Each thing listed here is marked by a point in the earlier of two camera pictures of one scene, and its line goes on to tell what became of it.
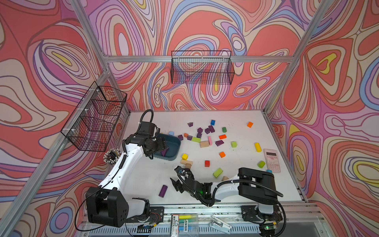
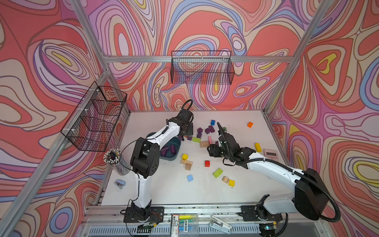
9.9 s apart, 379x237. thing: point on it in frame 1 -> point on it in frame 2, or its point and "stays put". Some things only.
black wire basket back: [202, 67] stays put
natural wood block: [203, 144] stays put
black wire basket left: [94, 120] stays put
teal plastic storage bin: [173, 143] stays put
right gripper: [177, 187] -> [213, 148]
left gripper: [162, 145] -> [190, 131]
